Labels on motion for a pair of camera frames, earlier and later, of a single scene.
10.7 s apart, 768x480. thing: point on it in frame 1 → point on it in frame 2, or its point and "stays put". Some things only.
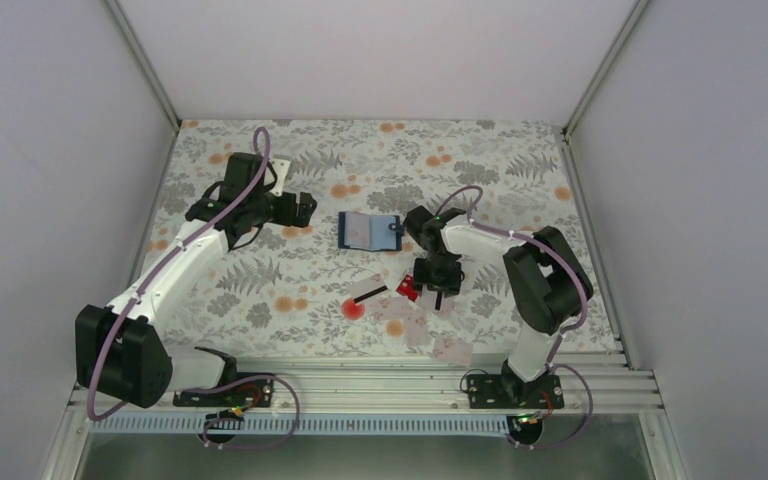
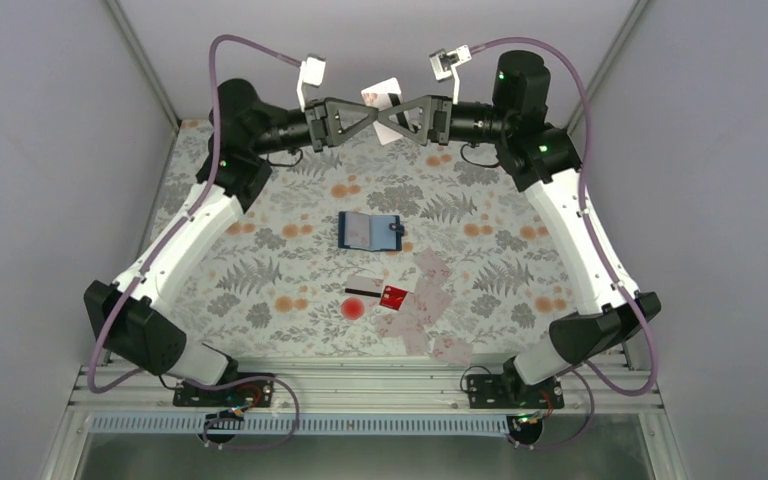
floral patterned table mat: (341, 277) stays put
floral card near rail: (453, 352) stays put
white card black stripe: (428, 302) → (383, 95)
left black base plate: (250, 389) stays put
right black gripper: (452, 286) → (435, 124)
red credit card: (406, 288) → (393, 297)
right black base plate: (501, 391) stays put
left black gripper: (300, 219) → (323, 122)
